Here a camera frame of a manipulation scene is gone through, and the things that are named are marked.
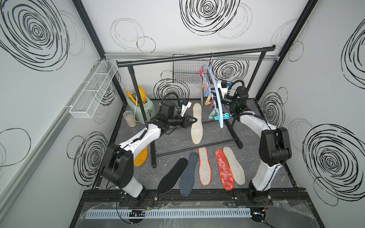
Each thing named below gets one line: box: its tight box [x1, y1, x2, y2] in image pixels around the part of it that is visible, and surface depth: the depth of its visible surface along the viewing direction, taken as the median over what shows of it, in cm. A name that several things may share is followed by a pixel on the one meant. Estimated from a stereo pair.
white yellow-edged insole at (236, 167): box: [222, 146, 246, 186], surface depth 86 cm
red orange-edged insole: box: [214, 149, 235, 191], surface depth 84 cm
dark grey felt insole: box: [179, 152, 199, 198], surface depth 82 cm
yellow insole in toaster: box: [137, 85, 146, 104], surface depth 98 cm
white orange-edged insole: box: [197, 147, 212, 187], surface depth 86 cm
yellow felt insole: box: [133, 145, 148, 167], surface depth 88 cm
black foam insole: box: [157, 157, 188, 195], surface depth 82 cm
